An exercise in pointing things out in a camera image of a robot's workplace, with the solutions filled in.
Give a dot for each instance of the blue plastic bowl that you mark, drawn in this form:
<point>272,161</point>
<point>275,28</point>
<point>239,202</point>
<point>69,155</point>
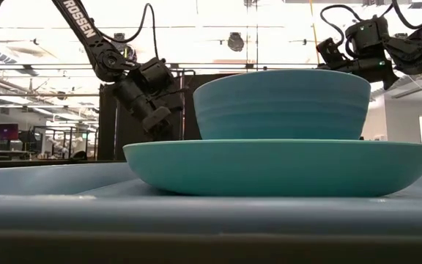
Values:
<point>280,104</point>

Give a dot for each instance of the distant lab workbench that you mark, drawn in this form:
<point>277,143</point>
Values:
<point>50,146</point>

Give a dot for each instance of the black folding partition screen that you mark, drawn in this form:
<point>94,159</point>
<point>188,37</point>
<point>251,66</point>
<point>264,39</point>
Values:
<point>106,128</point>

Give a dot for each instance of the silver ceiling duct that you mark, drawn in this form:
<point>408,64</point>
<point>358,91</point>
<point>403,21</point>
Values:
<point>13,60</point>

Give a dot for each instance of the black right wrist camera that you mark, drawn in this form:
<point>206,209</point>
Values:
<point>366,34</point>

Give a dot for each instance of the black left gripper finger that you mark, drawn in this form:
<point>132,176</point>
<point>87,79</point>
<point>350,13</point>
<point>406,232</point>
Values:
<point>178,124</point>
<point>165,135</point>

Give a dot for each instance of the black aluminium table frame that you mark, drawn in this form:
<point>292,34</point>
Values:
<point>50,164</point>

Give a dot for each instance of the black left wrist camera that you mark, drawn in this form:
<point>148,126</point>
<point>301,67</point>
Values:
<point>156,73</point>

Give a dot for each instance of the teal plastic plate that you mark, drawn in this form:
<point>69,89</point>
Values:
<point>277,168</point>

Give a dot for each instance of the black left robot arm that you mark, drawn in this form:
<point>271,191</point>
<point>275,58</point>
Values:
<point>83,25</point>

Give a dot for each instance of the blue plastic tray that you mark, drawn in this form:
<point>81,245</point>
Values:
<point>31,183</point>

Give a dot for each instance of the purple-lit computer monitor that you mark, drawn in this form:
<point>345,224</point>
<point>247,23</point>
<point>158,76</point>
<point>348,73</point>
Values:
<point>5,132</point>

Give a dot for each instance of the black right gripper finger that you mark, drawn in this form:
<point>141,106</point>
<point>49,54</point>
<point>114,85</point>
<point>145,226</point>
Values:
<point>389,78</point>

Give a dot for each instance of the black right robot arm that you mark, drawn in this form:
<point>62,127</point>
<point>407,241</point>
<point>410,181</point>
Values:
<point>420,44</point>

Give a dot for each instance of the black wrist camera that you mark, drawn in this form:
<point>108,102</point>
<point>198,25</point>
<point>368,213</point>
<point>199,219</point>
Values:
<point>156,73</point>
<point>366,34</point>

